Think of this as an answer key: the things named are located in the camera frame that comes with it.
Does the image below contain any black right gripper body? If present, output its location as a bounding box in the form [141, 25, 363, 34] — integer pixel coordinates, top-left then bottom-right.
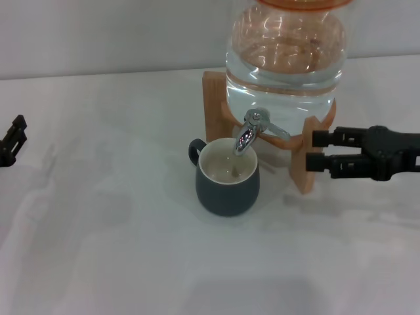
[359, 124, 420, 182]

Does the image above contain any dark grey ceramic mug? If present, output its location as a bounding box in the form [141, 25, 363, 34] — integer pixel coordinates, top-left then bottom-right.
[188, 137, 261, 218]

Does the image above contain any chrome faucet tap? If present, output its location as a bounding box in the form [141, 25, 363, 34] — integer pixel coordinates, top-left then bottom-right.
[232, 108, 291, 156]

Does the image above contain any glass water dispenser jar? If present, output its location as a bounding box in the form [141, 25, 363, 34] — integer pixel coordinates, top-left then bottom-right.
[224, 2, 348, 137]

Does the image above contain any wooden dispenser stand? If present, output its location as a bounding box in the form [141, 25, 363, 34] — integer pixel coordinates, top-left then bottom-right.
[201, 70, 338, 196]

